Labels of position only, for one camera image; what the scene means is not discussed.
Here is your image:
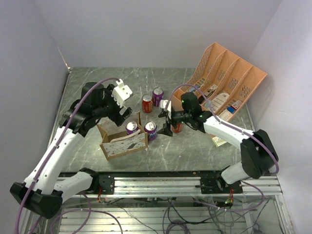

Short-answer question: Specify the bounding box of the red cola can right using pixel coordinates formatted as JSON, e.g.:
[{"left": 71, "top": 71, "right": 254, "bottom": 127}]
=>
[{"left": 171, "top": 123, "right": 183, "bottom": 133}]

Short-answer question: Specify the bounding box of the orange plastic desk organizer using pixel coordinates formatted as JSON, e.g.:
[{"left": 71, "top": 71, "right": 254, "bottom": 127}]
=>
[{"left": 171, "top": 42, "right": 267, "bottom": 121}]

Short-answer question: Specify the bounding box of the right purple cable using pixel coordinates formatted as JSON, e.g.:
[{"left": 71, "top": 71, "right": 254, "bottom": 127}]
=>
[{"left": 164, "top": 84, "right": 280, "bottom": 213}]

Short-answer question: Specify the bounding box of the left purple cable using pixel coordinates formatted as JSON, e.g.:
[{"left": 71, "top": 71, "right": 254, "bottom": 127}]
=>
[{"left": 15, "top": 77, "right": 122, "bottom": 234}]

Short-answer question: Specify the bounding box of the purple cable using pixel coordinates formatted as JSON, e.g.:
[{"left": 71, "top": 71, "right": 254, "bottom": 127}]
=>
[
  {"left": 164, "top": 84, "right": 280, "bottom": 213},
  {"left": 15, "top": 77, "right": 122, "bottom": 234}
]

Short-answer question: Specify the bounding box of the aluminium mounting rail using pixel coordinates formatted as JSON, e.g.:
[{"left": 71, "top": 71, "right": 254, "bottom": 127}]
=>
[{"left": 51, "top": 170, "right": 283, "bottom": 198}]

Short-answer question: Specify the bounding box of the purple Fanta can back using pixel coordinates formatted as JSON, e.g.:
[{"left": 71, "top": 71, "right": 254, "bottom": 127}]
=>
[{"left": 152, "top": 87, "right": 164, "bottom": 107}]

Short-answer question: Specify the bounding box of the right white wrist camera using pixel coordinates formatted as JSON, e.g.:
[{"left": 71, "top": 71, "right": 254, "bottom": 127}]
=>
[{"left": 159, "top": 99, "right": 172, "bottom": 113}]

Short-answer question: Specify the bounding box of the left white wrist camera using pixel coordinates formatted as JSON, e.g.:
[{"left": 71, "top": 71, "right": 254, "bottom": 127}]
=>
[{"left": 112, "top": 79, "right": 133, "bottom": 108}]

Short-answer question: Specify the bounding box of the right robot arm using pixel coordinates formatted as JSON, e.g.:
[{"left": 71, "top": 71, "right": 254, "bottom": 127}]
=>
[{"left": 158, "top": 93, "right": 278, "bottom": 193}]

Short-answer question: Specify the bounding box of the red cola can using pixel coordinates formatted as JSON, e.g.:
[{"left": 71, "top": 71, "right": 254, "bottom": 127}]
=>
[
  {"left": 142, "top": 94, "right": 153, "bottom": 113},
  {"left": 171, "top": 123, "right": 183, "bottom": 133}
]

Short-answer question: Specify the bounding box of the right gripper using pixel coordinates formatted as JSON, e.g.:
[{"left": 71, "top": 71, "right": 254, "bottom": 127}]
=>
[{"left": 156, "top": 108, "right": 192, "bottom": 136}]

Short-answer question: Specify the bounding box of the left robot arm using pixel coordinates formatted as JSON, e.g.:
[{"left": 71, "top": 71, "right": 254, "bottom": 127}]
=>
[{"left": 10, "top": 79, "right": 133, "bottom": 219}]

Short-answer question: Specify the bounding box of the green white small box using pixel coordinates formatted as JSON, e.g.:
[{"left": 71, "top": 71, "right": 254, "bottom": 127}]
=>
[{"left": 212, "top": 136, "right": 227, "bottom": 147}]

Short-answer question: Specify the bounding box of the purple fanta can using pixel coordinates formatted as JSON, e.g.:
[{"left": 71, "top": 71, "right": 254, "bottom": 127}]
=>
[
  {"left": 144, "top": 121, "right": 157, "bottom": 141},
  {"left": 152, "top": 87, "right": 164, "bottom": 107},
  {"left": 125, "top": 120, "right": 139, "bottom": 135}
]

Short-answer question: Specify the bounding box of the red cola can back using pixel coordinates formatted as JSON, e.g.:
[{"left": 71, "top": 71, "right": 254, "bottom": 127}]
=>
[{"left": 142, "top": 94, "right": 153, "bottom": 113}]

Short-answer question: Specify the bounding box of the purple Fanta can front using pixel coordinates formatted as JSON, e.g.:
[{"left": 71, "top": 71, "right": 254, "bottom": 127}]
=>
[{"left": 144, "top": 121, "right": 157, "bottom": 141}]

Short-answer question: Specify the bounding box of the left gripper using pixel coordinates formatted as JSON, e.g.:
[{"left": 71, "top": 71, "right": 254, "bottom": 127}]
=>
[{"left": 93, "top": 84, "right": 133, "bottom": 126}]

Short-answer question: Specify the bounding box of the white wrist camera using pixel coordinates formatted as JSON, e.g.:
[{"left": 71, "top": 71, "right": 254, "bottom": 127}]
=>
[
  {"left": 112, "top": 79, "right": 133, "bottom": 108},
  {"left": 159, "top": 99, "right": 172, "bottom": 113}
]

